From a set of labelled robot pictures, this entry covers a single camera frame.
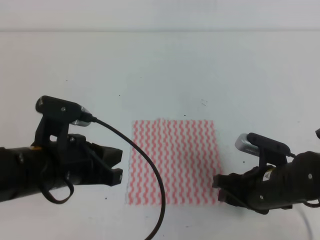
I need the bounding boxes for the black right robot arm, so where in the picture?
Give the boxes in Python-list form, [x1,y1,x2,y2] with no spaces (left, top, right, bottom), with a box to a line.
[212,132,320,215]

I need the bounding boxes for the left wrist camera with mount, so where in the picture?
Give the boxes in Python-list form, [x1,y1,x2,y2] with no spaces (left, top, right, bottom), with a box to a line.
[32,95,93,152]

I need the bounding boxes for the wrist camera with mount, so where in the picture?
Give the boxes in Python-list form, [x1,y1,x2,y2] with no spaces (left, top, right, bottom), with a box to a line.
[235,132,296,168]
[32,95,93,152]

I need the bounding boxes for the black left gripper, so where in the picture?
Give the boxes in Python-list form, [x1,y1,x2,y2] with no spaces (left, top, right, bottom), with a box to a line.
[48,134,123,187]

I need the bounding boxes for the black left camera cable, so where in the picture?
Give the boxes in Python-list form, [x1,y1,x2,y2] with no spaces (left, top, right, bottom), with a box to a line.
[41,114,167,240]

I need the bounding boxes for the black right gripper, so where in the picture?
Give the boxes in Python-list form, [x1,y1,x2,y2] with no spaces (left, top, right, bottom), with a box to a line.
[212,164,294,215]

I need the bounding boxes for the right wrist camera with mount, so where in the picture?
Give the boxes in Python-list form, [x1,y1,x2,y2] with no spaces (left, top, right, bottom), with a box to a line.
[235,132,296,168]

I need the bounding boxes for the pink white wavy towel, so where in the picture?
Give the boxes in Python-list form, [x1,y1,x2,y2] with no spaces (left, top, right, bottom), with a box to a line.
[132,118,223,206]

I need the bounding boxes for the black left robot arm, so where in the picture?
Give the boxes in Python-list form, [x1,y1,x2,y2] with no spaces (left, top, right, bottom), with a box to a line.
[0,134,123,204]

